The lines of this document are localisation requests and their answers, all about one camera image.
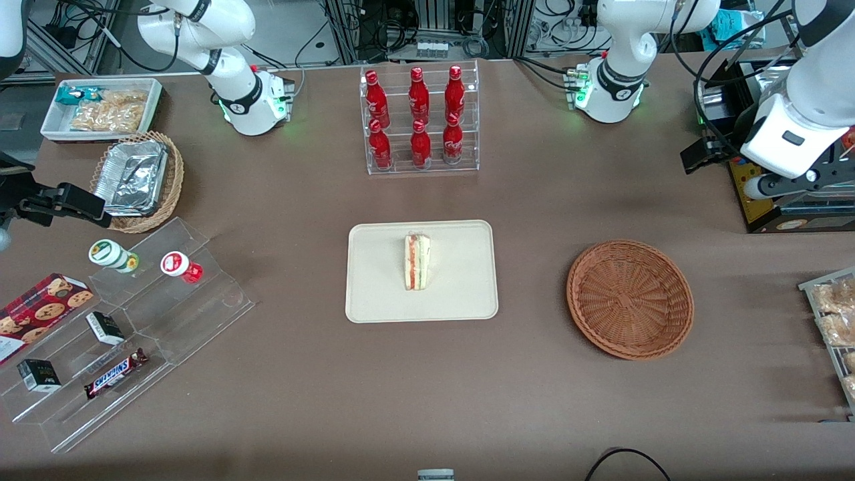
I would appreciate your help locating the small black box white label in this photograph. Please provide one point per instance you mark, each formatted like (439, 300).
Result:
(105, 328)

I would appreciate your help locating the clear bag of crackers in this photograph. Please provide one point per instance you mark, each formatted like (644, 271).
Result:
(127, 97)
(107, 117)

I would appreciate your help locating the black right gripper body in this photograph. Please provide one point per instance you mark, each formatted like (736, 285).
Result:
(15, 191)

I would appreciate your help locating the Snickers chocolate bar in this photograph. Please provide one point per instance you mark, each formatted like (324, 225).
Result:
(113, 374)

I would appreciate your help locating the brown round wicker basket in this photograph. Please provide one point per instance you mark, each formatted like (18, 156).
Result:
(628, 300)

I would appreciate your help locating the red chocolate chip cookie box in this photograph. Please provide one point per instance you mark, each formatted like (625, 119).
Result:
(40, 310)

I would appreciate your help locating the light wicker basket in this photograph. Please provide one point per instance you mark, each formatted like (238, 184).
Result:
(170, 194)

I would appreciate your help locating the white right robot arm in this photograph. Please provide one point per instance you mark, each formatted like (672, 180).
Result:
(240, 93)

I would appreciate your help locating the silver foil packets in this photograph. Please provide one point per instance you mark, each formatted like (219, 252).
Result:
(130, 177)

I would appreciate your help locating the green sunflower lid jar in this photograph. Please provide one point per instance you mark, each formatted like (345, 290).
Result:
(107, 252)

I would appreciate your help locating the clear bag of puffed snacks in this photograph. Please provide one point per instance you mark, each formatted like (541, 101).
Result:
(838, 297)
(840, 331)

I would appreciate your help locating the black Face carton box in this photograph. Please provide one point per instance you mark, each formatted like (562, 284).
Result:
(39, 375)

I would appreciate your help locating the small grey device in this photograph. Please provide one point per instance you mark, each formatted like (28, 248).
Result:
(435, 475)

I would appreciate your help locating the red lid small jar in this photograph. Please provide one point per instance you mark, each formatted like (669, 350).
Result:
(177, 264)

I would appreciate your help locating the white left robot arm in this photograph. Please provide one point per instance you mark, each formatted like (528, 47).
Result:
(621, 80)

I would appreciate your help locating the cream rectangular plastic tray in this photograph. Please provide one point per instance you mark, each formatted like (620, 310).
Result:
(461, 280)

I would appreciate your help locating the black yellow cardboard box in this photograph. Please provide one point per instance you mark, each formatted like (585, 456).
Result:
(755, 207)

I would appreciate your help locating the teal plastic bag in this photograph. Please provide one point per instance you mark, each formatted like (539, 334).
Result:
(735, 25)

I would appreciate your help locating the clear acrylic stepped display stand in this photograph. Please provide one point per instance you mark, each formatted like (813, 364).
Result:
(200, 314)

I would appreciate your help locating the clear acrylic bottle rack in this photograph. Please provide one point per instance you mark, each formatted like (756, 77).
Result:
(399, 100)

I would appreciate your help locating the white rectangular plastic bin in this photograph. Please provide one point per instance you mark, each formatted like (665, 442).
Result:
(50, 125)

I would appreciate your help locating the red cola bottle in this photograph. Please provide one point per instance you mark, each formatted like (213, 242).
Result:
(380, 145)
(453, 140)
(421, 145)
(419, 95)
(376, 100)
(455, 93)

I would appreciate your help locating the triangular sandwich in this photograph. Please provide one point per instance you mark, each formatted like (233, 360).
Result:
(415, 264)

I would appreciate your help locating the teal snack packet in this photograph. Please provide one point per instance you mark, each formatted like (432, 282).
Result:
(73, 95)

